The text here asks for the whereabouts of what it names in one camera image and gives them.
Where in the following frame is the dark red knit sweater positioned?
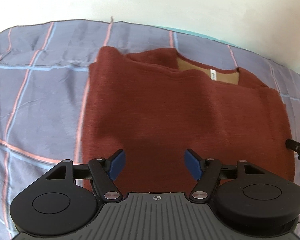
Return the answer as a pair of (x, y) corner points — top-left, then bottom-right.
(82, 47), (295, 193)

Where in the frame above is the blue plaid bed sheet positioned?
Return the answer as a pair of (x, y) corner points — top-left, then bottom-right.
(0, 20), (300, 239)

